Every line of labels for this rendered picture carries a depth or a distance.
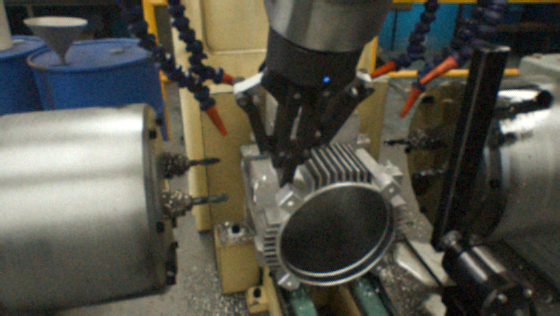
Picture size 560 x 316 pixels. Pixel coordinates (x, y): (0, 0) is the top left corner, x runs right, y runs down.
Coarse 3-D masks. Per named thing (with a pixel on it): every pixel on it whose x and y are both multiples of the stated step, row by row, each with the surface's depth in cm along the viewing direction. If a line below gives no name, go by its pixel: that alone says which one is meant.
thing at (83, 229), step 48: (0, 144) 42; (48, 144) 42; (96, 144) 43; (144, 144) 44; (0, 192) 39; (48, 192) 40; (96, 192) 41; (144, 192) 42; (0, 240) 39; (48, 240) 40; (96, 240) 41; (144, 240) 42; (0, 288) 41; (48, 288) 42; (96, 288) 44; (144, 288) 46
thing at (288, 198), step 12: (252, 132) 62; (384, 180) 49; (288, 192) 46; (384, 192) 49; (396, 192) 49; (288, 204) 46; (384, 264) 55; (276, 276) 53; (288, 276) 52; (288, 288) 53
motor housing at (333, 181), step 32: (256, 160) 58; (320, 160) 51; (352, 160) 50; (320, 192) 46; (352, 192) 64; (256, 224) 53; (288, 224) 64; (320, 224) 65; (352, 224) 61; (384, 224) 54; (288, 256) 55; (320, 256) 58; (352, 256) 57; (320, 288) 54
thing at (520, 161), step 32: (448, 96) 60; (512, 96) 54; (544, 96) 55; (416, 128) 69; (448, 128) 60; (512, 128) 51; (544, 128) 52; (416, 160) 70; (512, 160) 50; (544, 160) 51; (416, 192) 70; (480, 192) 54; (512, 192) 51; (544, 192) 52; (480, 224) 56; (512, 224) 54; (544, 224) 56
